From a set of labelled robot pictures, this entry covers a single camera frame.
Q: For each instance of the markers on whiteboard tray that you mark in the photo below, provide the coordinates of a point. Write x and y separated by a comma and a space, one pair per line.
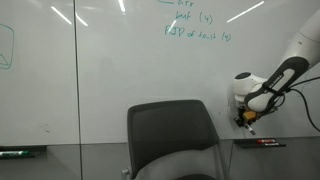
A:
36, 151

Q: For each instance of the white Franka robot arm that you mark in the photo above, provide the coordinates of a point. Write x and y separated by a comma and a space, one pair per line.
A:
286, 70

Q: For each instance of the black marker tray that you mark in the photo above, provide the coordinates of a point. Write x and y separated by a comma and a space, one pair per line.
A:
246, 144

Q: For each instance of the whiteboard panel with green writing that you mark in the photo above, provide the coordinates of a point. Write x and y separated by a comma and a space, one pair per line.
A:
150, 66

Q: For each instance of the gold wrist camera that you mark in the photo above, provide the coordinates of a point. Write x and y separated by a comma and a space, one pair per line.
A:
249, 115

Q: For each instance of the black mesh office chair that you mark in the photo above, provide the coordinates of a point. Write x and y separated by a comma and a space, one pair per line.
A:
166, 133

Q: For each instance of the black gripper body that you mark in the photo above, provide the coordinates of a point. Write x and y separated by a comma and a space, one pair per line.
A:
240, 113

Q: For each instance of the red whiteboard marker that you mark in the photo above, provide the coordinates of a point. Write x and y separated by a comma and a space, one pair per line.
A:
265, 141

